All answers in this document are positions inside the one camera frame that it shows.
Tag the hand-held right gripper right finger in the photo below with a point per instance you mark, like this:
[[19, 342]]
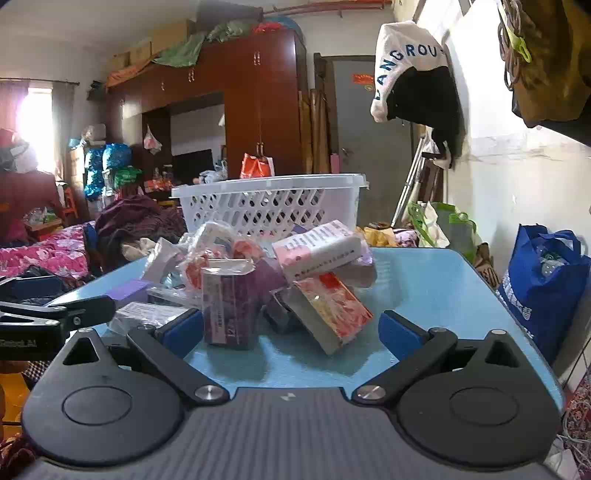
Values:
[[398, 334]]

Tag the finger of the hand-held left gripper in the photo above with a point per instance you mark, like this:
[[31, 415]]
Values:
[[78, 310]]

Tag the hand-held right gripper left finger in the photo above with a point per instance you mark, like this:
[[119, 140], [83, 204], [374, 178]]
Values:
[[182, 331]]

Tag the clear-wrapped packet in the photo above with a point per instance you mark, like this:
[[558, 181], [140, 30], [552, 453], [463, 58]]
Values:
[[138, 314]]

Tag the lilac box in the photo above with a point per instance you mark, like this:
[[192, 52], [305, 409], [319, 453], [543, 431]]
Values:
[[129, 290]]

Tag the purple box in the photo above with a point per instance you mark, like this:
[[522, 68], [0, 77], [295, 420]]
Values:
[[231, 304]]

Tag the red and white packet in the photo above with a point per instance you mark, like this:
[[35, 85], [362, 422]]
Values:
[[247, 249], [198, 267]]

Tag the red floral box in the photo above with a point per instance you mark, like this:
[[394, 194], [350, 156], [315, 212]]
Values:
[[334, 307]]

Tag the clear plastic packet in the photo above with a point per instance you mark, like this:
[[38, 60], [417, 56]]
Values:
[[161, 258]]

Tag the pink and white box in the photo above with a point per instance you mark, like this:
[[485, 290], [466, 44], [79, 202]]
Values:
[[318, 249]]

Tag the white plastic basket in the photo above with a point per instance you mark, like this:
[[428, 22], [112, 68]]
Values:
[[258, 207]]

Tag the pink floral blanket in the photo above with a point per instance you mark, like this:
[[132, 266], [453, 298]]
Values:
[[51, 254]]

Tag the yellow blanket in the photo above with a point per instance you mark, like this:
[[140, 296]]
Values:
[[381, 236]]

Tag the maroon clothes heap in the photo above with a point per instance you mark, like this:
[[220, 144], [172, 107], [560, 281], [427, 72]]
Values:
[[134, 221]]

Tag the green plastic hanger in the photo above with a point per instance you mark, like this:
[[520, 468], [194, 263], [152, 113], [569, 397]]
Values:
[[418, 221]]

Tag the green shopping bag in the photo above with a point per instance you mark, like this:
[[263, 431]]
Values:
[[457, 230]]

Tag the dark red cloth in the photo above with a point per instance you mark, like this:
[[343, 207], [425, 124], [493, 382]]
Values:
[[27, 194]]

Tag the blue plastic bag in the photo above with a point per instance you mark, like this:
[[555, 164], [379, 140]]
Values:
[[116, 157], [94, 173]]

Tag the green plastic bag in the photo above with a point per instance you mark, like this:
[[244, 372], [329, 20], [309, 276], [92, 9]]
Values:
[[127, 176]]

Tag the blue tote bag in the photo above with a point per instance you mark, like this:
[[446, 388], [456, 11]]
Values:
[[535, 295]]

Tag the folded metal rack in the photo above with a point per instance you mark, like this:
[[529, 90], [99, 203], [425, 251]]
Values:
[[408, 184]]

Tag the black television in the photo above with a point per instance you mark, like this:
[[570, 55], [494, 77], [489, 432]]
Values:
[[194, 166]]

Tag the orange and white plastic bag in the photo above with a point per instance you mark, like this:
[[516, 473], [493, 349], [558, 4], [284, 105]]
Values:
[[256, 166]]

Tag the pink rolled mat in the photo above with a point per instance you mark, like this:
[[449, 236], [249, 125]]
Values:
[[335, 164]]

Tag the grey door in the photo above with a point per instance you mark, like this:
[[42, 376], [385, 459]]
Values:
[[364, 129]]

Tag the wooden planks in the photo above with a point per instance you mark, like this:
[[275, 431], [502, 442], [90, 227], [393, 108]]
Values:
[[316, 124]]

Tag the dark wooden wardrobe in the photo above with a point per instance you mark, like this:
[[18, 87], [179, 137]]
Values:
[[272, 92]]

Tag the red door sign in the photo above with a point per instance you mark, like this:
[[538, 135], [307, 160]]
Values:
[[363, 79]]

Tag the small cardboard box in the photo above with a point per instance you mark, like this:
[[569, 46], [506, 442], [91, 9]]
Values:
[[141, 51]]

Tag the green cloth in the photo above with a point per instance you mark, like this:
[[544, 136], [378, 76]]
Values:
[[180, 50]]

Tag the white and black hoodie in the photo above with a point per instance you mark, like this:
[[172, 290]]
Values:
[[401, 50]]

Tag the large cardboard box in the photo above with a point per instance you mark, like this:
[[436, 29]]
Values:
[[171, 36]]

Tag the brown hanging bag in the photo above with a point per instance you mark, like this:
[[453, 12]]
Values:
[[554, 78]]

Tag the crumpled olive cloth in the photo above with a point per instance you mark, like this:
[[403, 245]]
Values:
[[226, 31]]

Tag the red bag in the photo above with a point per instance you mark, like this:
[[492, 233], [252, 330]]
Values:
[[265, 27]]

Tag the red pipe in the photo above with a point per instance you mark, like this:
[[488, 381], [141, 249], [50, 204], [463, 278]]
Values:
[[346, 7]]

